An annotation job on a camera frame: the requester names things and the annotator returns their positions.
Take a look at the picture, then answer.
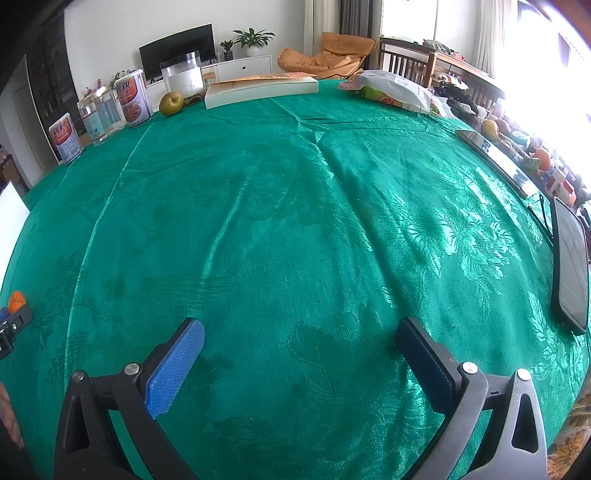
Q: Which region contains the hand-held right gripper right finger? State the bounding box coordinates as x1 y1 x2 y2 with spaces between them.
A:
396 316 549 480

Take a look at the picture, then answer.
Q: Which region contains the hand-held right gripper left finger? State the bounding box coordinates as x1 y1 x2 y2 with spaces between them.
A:
54 318 206 480

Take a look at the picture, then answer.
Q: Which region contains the white cardboard box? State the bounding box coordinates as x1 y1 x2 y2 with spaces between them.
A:
0 181 31 278

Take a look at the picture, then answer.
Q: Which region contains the person's left hand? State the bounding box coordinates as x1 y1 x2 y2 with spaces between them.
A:
0 383 25 448

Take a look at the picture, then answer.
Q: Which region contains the green patterned tablecloth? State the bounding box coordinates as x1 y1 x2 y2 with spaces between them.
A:
0 78 591 480

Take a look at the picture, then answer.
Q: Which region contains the yellow floral cloth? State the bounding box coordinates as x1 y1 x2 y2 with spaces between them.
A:
547 406 591 480

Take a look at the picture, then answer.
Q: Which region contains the black phone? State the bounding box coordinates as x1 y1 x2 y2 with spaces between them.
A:
551 197 591 335

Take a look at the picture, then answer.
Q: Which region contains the small white red can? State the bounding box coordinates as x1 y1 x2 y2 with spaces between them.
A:
48 113 85 165

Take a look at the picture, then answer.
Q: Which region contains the glass jar gold lid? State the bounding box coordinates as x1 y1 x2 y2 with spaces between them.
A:
76 88 125 147

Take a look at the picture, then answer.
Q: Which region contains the dark tall cabinet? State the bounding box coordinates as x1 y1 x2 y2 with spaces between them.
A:
25 23 77 139

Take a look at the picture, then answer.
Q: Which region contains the tall red can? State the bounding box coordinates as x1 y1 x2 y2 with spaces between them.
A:
115 69 154 129

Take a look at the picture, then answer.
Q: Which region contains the green brown pear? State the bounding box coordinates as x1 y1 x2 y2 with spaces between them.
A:
160 91 184 116

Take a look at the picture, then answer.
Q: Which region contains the black bag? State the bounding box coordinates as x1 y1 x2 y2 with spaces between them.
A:
434 83 481 116

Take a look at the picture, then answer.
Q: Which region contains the white plastic snack bag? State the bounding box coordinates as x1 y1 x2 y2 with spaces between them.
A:
339 70 446 115

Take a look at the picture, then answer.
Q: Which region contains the white book orange cover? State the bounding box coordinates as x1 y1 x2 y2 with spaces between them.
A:
204 72 320 110

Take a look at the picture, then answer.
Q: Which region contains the clear jar black lid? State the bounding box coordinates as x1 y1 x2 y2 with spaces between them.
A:
160 52 206 100

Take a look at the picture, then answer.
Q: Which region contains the wooden slatted bench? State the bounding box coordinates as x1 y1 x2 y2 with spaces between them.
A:
379 36 506 102

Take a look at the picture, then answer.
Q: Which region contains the white television cabinet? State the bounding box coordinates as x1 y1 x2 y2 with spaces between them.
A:
203 54 272 84

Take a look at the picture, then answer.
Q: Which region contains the black flat television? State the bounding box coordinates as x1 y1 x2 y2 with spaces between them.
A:
139 25 216 84

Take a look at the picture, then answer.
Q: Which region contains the pile of clothes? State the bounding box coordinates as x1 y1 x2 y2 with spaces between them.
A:
422 39 462 58

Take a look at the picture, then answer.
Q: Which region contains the orange lounge chair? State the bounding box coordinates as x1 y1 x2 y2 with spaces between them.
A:
277 32 377 79

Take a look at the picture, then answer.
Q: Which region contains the large potted plant white pot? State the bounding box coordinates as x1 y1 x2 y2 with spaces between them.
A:
232 28 275 57

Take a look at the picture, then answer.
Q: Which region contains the white sheer curtain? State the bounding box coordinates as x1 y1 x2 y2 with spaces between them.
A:
480 0 518 75

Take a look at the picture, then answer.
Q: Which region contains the grey curtain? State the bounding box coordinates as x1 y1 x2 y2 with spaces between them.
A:
339 0 374 38

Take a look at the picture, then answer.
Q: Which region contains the thin black phone cable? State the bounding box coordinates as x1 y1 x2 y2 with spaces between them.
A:
526 194 555 236

